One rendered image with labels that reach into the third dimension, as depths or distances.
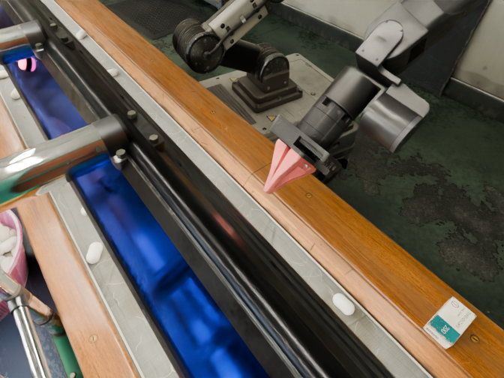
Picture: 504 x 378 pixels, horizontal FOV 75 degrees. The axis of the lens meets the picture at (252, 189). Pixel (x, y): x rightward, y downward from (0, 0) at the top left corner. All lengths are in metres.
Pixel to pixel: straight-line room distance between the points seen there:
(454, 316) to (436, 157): 1.54
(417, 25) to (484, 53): 1.92
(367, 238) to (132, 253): 0.45
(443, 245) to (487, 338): 1.09
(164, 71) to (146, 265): 0.81
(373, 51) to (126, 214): 0.37
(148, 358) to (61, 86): 0.37
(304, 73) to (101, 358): 1.29
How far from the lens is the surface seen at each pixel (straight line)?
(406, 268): 0.57
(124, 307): 0.56
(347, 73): 0.47
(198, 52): 1.08
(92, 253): 0.60
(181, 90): 0.87
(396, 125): 0.45
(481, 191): 1.95
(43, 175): 0.19
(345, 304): 0.52
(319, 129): 0.45
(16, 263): 0.64
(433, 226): 1.69
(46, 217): 0.67
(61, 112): 0.28
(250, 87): 1.31
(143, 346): 0.53
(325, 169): 0.48
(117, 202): 0.20
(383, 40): 0.47
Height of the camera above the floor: 1.23
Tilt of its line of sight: 50 degrees down
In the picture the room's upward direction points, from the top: straight up
